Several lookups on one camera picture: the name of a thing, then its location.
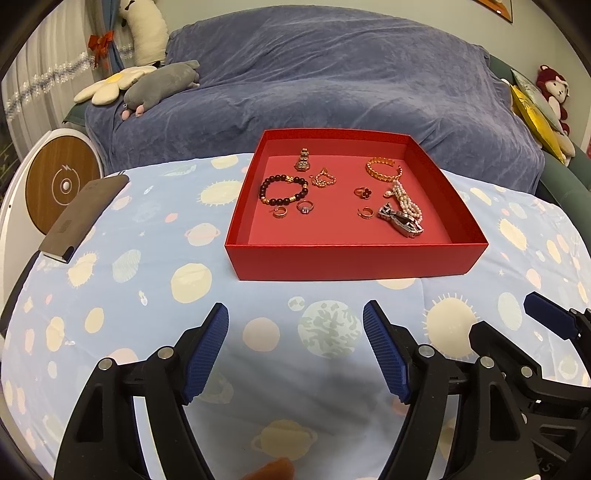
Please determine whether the red bow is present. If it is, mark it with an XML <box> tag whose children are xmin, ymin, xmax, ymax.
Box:
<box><xmin>88</xmin><ymin>33</ymin><xmax>114</xmax><ymax>58</ymax></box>

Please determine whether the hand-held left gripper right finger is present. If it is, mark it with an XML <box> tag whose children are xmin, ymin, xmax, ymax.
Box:
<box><xmin>362</xmin><ymin>300</ymin><xmax>541</xmax><ymax>480</ymax></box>

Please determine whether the green sofa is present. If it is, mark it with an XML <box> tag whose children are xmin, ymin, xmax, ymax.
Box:
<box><xmin>489</xmin><ymin>54</ymin><xmax>591</xmax><ymax>217</ymax></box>

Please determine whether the gold chain bracelet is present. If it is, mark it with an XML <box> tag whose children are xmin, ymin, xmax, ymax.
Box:
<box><xmin>310</xmin><ymin>167</ymin><xmax>338</xmax><ymax>188</ymax></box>

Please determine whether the blue curtain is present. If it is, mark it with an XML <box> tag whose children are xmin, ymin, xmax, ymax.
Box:
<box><xmin>89</xmin><ymin>0</ymin><xmax>134</xmax><ymax>75</ymax></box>

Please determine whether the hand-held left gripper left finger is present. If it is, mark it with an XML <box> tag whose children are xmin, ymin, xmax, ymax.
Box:
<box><xmin>53</xmin><ymin>302</ymin><xmax>230</xmax><ymax>480</ymax></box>

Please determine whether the person's left hand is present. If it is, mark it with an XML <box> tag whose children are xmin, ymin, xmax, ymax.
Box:
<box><xmin>242</xmin><ymin>457</ymin><xmax>296</xmax><ymax>480</ymax></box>

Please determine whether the white sheer curtain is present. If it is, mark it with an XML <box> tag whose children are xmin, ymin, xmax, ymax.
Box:
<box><xmin>2</xmin><ymin>14</ymin><xmax>100</xmax><ymax>153</ymax></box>

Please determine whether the gold amber bangle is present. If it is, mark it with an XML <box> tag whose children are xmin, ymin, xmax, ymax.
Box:
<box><xmin>366</xmin><ymin>157</ymin><xmax>404</xmax><ymax>182</ymax></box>

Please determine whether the white plush toy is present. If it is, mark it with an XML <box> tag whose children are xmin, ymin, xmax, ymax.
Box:
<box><xmin>117</xmin><ymin>0</ymin><xmax>169</xmax><ymax>65</ymax></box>

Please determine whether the silver watch band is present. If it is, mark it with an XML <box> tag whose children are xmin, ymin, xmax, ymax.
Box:
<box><xmin>377</xmin><ymin>200</ymin><xmax>424</xmax><ymax>239</ymax></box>

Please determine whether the round wooden-top device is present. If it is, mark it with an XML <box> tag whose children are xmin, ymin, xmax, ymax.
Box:
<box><xmin>0</xmin><ymin>128</ymin><xmax>103</xmax><ymax>278</ymax></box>

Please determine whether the blue-grey sofa cover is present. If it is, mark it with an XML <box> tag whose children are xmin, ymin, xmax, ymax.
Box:
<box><xmin>85</xmin><ymin>14</ymin><xmax>546</xmax><ymax>195</ymax></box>

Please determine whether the flower-shaped cushion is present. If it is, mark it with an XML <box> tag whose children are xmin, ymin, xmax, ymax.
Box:
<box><xmin>74</xmin><ymin>65</ymin><xmax>158</xmax><ymax>107</ymax></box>

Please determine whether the red plush doll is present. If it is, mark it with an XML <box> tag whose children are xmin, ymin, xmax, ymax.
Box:
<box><xmin>536</xmin><ymin>64</ymin><xmax>573</xmax><ymax>137</ymax></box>

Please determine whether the silver bead garland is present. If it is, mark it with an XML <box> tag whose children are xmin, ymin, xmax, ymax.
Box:
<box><xmin>6</xmin><ymin>50</ymin><xmax>100</xmax><ymax>114</ymax></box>

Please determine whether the dark bead bracelet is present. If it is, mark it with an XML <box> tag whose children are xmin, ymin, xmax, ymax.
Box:
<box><xmin>259</xmin><ymin>173</ymin><xmax>311</xmax><ymax>207</ymax></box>

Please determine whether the grey patterned cushion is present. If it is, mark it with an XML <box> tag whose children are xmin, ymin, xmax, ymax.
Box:
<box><xmin>512</xmin><ymin>69</ymin><xmax>561</xmax><ymax>132</ymax></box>

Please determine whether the gold cushion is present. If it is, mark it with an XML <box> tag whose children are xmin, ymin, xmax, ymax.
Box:
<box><xmin>509</xmin><ymin>84</ymin><xmax>566</xmax><ymax>163</ymax></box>

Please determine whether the grey plush toy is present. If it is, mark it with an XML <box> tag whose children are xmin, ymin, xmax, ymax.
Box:
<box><xmin>121</xmin><ymin>60</ymin><xmax>201</xmax><ymax>121</ymax></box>

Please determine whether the dark grey flat device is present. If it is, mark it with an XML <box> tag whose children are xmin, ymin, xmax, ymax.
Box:
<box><xmin>38</xmin><ymin>174</ymin><xmax>131</xmax><ymax>264</ymax></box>

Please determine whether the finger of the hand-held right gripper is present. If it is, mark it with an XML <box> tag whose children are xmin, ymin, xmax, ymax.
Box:
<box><xmin>524</xmin><ymin>292</ymin><xmax>591</xmax><ymax>352</ymax></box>
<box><xmin>468</xmin><ymin>322</ymin><xmax>591</xmax><ymax>416</ymax></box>

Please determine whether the pearl bracelet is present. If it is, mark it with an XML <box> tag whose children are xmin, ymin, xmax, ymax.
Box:
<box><xmin>383</xmin><ymin>180</ymin><xmax>424</xmax><ymax>222</ymax></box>

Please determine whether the light blue printed blanket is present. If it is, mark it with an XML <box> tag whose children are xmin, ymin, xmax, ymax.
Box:
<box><xmin>0</xmin><ymin>154</ymin><xmax>591</xmax><ymax>480</ymax></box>

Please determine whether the red box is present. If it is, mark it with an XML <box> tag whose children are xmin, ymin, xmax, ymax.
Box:
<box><xmin>225</xmin><ymin>128</ymin><xmax>489</xmax><ymax>281</ymax></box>

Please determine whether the orange wall picture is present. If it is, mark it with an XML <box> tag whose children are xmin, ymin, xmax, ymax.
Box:
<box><xmin>478</xmin><ymin>0</ymin><xmax>515</xmax><ymax>24</ymax></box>

